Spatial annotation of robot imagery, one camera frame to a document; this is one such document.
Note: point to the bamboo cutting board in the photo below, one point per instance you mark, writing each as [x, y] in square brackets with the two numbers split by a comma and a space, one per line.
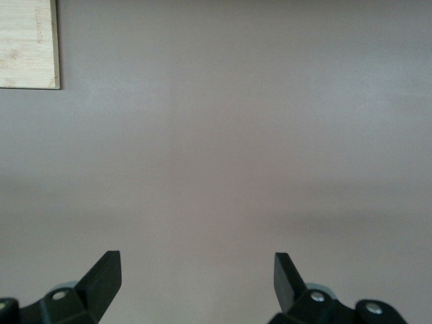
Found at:
[23, 44]

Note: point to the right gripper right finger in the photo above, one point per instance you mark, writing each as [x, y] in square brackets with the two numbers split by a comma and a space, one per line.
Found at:
[303, 303]

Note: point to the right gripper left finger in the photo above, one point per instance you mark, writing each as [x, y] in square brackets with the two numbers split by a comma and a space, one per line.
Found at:
[94, 290]

